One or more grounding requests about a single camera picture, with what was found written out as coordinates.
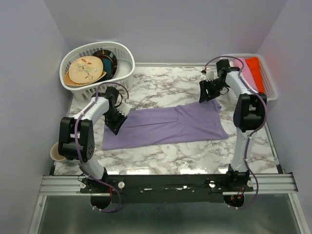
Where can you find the dark teal plate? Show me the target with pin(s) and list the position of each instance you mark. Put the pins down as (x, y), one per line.
(110, 67)

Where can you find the orange rolled t shirt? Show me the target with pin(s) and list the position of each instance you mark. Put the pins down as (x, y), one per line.
(254, 68)

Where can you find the white rectangular tray basket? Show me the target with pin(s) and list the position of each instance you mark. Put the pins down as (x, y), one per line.
(269, 86)

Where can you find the beige cup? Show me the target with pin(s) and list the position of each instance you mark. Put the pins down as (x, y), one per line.
(54, 154)

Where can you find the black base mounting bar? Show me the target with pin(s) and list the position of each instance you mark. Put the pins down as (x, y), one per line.
(163, 188)

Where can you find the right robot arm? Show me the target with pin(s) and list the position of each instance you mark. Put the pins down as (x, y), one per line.
(249, 115)

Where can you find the aluminium rail frame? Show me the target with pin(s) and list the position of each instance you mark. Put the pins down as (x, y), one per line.
(77, 185)

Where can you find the beige floral plate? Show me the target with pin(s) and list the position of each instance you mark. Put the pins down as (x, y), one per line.
(85, 70)

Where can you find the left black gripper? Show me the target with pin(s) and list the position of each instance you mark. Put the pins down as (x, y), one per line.
(115, 127)

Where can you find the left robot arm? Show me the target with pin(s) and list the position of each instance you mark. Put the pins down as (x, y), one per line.
(76, 134)

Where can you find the pink rolled t shirt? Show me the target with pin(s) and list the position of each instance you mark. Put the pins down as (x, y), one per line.
(245, 72)

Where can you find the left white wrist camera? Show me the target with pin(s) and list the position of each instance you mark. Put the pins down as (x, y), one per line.
(124, 109)

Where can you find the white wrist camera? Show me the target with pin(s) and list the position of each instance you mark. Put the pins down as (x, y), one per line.
(124, 109)
(209, 74)

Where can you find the orange leaf shaped plate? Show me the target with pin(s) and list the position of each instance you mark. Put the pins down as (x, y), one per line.
(69, 82)

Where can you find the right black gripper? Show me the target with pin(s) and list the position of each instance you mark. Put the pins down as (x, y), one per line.
(203, 86)

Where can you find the black rimmed plate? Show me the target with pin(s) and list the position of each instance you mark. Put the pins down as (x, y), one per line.
(104, 53)

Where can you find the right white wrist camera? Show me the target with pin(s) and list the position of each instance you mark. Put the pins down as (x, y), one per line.
(209, 74)

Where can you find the purple t shirt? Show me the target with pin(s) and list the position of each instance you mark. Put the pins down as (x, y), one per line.
(181, 124)

